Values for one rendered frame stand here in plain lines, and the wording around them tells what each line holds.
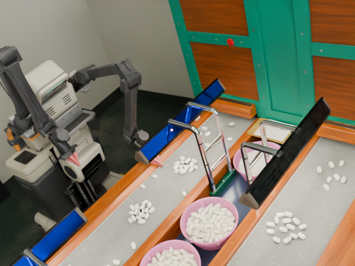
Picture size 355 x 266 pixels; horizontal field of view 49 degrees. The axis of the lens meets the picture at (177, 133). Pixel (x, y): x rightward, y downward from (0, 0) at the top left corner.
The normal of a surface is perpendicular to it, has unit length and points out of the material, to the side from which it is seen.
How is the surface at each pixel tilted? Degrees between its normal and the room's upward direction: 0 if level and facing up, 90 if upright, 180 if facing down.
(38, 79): 42
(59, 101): 98
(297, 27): 90
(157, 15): 90
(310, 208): 0
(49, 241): 58
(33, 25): 90
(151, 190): 0
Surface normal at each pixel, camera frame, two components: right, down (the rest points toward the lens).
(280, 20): -0.62, 0.59
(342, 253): -0.25, -0.77
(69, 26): 0.79, 0.18
